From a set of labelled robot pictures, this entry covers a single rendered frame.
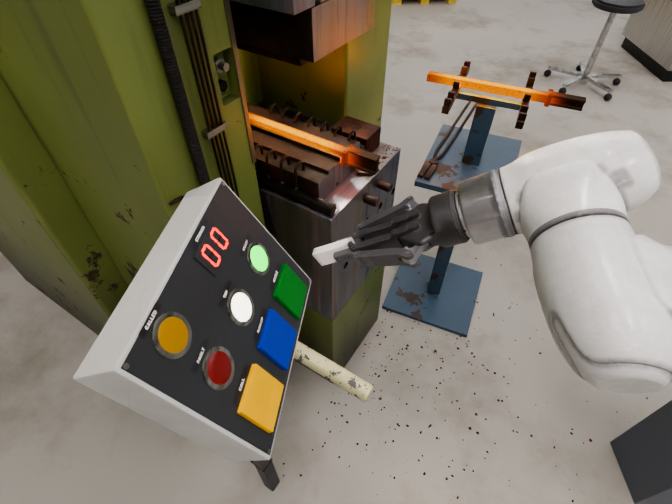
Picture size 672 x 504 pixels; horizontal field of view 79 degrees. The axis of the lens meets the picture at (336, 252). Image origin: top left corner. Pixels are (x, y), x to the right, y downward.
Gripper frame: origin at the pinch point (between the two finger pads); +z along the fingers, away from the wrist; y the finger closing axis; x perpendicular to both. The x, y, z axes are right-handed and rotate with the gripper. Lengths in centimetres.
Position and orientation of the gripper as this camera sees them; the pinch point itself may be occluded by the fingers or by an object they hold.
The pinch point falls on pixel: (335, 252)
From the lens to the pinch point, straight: 64.6
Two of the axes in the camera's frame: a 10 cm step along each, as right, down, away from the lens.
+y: 1.4, -7.3, 6.7
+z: -8.6, 2.5, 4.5
